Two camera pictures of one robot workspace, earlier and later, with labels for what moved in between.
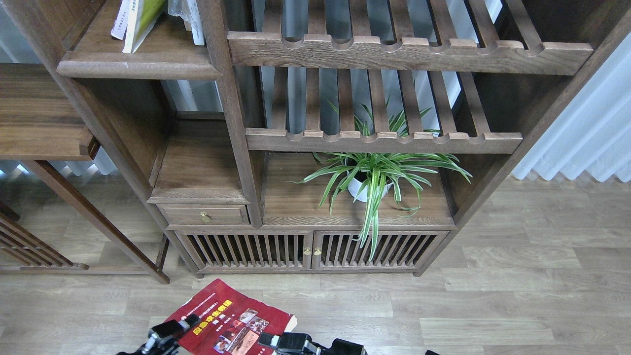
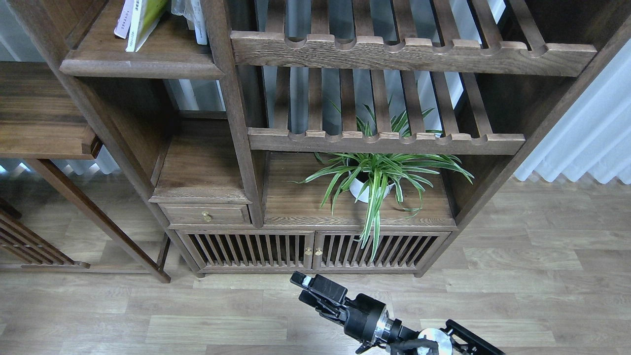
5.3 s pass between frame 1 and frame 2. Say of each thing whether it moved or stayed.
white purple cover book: stayed
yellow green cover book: stayed
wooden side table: stayed
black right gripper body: moved
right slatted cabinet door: stayed
